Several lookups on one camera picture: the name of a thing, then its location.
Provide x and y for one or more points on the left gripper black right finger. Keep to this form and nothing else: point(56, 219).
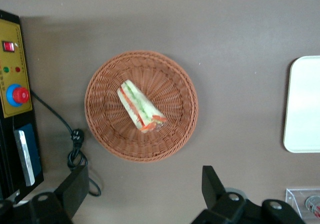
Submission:
point(215, 191)

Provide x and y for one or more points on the clear acrylic bottle rack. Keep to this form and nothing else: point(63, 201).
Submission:
point(292, 196)

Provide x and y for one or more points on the red emergency stop button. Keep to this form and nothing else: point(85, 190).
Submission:
point(20, 95)

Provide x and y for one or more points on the black machine with yellow panel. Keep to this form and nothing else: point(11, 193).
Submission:
point(12, 59)

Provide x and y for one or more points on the cream rectangular plastic tray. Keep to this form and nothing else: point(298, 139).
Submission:
point(305, 104)

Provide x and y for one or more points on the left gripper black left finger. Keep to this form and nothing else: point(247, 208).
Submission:
point(75, 189)

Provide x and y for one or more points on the triangular sandwich with vegetable filling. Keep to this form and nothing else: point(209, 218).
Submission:
point(135, 104)

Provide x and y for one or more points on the round brown wicker basket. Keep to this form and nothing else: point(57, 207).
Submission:
point(112, 134)

